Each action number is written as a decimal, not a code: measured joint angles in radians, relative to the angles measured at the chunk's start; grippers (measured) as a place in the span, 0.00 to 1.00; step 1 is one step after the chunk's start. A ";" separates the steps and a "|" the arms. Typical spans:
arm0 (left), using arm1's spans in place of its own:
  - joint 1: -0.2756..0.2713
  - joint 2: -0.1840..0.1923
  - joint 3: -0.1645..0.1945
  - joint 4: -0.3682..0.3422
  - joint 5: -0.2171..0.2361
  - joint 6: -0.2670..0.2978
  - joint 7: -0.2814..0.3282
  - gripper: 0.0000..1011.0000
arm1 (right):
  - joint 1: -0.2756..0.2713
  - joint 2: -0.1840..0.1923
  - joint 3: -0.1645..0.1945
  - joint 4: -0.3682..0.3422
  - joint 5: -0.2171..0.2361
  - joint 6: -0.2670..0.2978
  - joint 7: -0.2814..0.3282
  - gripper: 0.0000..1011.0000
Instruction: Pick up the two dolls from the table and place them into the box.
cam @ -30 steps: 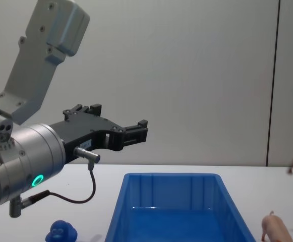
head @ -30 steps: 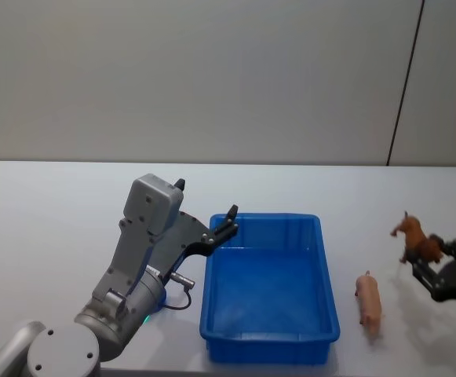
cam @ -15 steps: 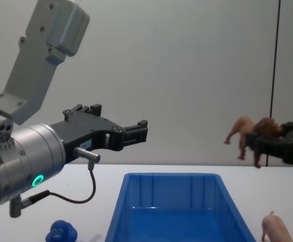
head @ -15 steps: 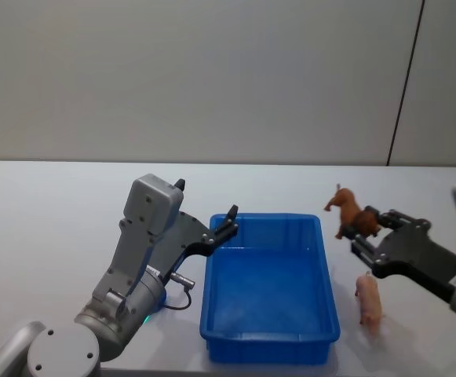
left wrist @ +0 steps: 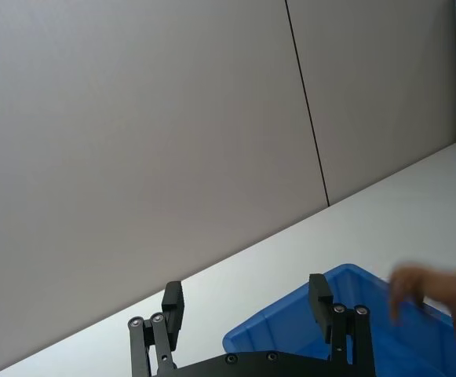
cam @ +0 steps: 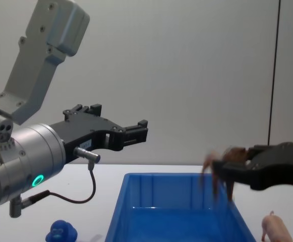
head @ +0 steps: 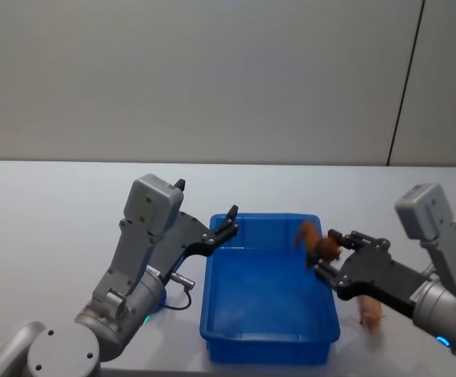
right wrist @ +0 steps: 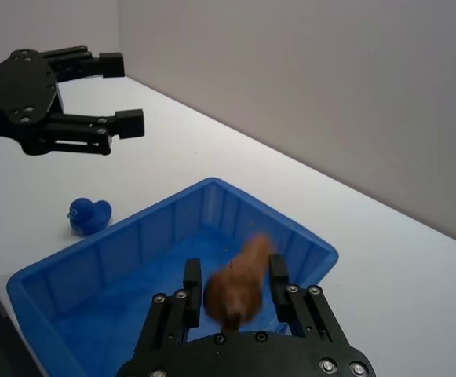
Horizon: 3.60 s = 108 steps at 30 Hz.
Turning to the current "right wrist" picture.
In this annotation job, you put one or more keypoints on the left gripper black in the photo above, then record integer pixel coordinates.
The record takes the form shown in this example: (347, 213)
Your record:
(19, 90)

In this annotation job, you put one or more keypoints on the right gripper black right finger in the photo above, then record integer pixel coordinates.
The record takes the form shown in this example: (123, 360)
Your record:
(279, 286)

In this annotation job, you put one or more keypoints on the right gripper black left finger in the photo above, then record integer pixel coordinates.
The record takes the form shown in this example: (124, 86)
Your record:
(191, 292)

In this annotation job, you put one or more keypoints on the brown rounded toy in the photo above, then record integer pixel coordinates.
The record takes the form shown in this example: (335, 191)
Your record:
(237, 286)

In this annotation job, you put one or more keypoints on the blue plastic bin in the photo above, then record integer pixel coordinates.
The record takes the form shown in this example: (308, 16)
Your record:
(94, 275)

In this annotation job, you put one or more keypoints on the blue rubber duck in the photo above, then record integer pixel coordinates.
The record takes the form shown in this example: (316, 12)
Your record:
(90, 216)

